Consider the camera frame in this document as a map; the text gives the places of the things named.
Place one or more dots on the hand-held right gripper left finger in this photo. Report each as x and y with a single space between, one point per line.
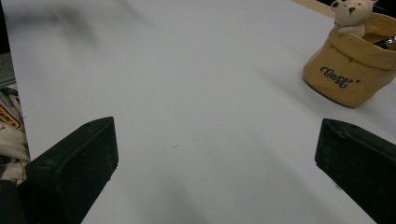
74 168

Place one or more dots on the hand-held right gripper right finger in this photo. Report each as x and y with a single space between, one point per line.
359 165

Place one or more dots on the black makeup brush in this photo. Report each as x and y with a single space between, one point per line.
387 42

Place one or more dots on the white printed cloth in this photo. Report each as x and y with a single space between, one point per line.
12 140

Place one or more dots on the tan bear pen holder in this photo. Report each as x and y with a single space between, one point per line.
348 68

